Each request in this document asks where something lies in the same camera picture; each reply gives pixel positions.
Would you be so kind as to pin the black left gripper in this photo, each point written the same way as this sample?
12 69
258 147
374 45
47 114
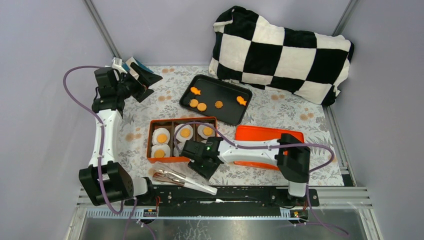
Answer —
146 78

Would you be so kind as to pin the black white checkered pillow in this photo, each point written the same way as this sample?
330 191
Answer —
250 50

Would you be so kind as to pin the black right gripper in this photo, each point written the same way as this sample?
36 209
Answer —
205 174

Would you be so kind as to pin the orange swirl cookie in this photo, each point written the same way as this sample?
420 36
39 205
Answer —
218 104

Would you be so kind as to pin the black baking tray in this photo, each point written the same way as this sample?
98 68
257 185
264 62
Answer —
213 90

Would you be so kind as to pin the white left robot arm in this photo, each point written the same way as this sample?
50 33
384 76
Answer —
105 180

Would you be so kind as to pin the orange fish shaped cookie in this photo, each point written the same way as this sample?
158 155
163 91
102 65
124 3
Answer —
241 100
195 91

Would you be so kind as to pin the black round sandwich cookie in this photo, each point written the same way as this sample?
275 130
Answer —
186 100

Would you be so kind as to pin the round orange cookie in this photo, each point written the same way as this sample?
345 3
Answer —
207 132
162 138
159 153
193 103
185 133
201 107

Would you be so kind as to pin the floral table mat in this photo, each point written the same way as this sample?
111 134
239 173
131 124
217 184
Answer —
271 109

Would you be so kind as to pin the orange box lid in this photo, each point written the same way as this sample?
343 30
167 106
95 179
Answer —
259 133

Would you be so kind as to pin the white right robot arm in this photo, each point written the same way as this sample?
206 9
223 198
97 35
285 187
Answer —
287 153

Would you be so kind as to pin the white paper cupcake liner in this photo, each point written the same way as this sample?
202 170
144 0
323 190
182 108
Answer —
177 149
200 128
165 147
159 131
178 128

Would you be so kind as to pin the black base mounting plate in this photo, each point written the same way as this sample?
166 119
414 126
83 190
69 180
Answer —
230 201

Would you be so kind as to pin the orange compartment box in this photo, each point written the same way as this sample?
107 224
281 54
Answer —
170 125

